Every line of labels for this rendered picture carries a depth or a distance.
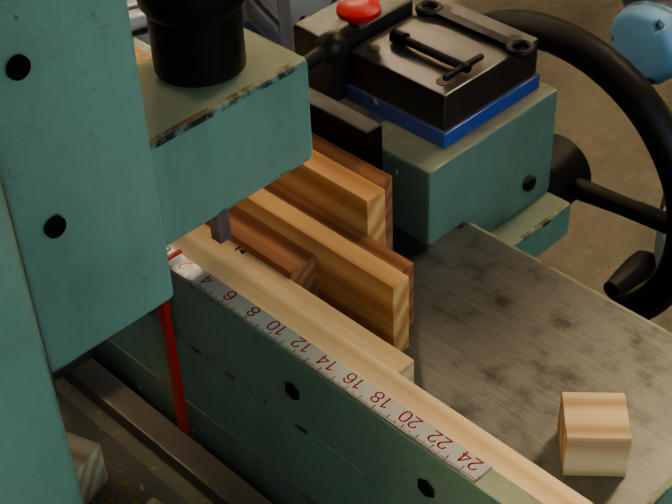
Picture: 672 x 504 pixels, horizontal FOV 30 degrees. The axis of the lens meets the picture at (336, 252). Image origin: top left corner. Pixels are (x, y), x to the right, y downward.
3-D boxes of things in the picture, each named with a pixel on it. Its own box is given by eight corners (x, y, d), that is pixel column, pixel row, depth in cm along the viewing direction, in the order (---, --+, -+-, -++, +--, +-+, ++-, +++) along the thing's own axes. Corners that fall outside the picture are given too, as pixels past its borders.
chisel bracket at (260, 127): (317, 179, 75) (310, 56, 70) (132, 293, 68) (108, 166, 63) (235, 132, 80) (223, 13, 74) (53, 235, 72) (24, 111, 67)
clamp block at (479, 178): (555, 193, 92) (564, 89, 87) (432, 282, 85) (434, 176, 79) (406, 117, 101) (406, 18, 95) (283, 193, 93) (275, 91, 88)
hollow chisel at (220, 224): (231, 237, 77) (224, 172, 74) (220, 244, 77) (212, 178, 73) (222, 231, 78) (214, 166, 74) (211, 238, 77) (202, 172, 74)
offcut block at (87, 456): (108, 478, 82) (100, 443, 80) (82, 513, 80) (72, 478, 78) (55, 458, 84) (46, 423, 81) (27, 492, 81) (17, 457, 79)
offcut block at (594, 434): (618, 431, 71) (625, 392, 68) (626, 477, 68) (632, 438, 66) (556, 429, 71) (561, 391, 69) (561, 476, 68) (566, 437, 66)
